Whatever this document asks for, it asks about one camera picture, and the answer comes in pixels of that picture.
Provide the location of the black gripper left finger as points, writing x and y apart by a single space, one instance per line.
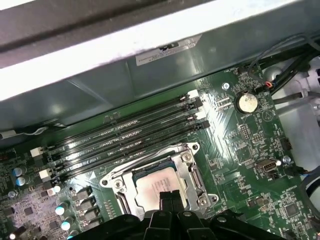
157 227

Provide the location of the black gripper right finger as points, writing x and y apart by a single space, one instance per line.
190 227

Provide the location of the silver top CPU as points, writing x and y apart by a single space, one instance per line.
150 190

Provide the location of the metal socket cover frame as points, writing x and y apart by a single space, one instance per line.
128 186

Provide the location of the CPU socket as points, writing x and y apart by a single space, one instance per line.
208 200

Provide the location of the RAM slot black clips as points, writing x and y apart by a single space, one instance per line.
125 155
125 131

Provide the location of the RAM slot white clips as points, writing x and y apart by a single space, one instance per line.
125 144
125 122

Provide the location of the blue top capacitor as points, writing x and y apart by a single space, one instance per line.
22 180
18 171
61 208
66 225

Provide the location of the green motherboard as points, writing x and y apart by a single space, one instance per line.
225 140

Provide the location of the internal USB port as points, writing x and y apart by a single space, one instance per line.
266 166

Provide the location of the silver coin battery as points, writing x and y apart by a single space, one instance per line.
246 102

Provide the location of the silver board screw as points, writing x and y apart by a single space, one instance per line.
225 86

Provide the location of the black grey PC case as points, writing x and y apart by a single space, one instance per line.
100 82

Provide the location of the white case label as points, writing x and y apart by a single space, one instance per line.
150 58

